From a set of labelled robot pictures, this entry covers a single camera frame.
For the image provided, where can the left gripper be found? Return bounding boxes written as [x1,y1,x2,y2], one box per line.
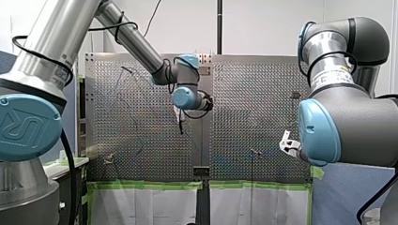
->
[200,91,215,113]

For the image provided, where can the blue cable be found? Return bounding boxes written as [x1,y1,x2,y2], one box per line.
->
[102,65,151,160]

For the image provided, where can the black pole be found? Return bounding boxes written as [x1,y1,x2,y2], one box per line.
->
[216,0,223,55]

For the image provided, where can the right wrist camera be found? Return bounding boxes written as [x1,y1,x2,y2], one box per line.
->
[279,130,303,158]

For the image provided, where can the grey board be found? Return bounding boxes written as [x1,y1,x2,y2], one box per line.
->
[312,162,398,225]

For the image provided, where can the side cabinet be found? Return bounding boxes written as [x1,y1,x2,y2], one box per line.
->
[43,156,90,225]

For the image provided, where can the black cable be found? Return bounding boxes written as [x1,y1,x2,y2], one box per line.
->
[11,0,214,225]
[297,20,398,225]

